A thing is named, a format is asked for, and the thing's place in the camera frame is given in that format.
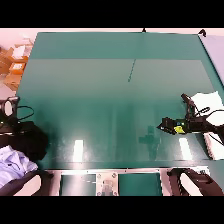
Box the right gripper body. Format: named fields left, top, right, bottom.
left=156, top=116, right=188, bottom=135

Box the black garment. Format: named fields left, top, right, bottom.
left=9, top=120, right=50, bottom=165

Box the pale lilac garment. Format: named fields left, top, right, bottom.
left=0, top=144, right=40, bottom=190

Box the brown cardboard box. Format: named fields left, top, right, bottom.
left=8, top=61, right=28, bottom=76

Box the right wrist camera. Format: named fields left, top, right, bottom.
left=180, top=93, right=199, bottom=118

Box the black cable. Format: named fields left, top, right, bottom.
left=193, top=105, right=224, bottom=118
left=15, top=105, right=36, bottom=122

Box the silver frame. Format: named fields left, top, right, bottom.
left=43, top=167, right=212, bottom=197

